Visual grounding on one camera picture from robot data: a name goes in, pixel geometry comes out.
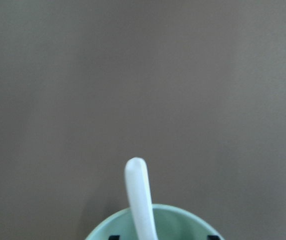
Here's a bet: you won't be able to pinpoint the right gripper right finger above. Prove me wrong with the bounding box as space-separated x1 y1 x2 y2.
207 235 219 240

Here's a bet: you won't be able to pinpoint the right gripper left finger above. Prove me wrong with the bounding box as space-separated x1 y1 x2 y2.
109 235 120 240

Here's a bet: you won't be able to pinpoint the mint green bowl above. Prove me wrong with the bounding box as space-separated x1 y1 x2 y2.
86 204 224 240

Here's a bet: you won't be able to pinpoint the white ceramic spoon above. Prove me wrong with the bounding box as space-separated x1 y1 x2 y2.
124 157 158 240

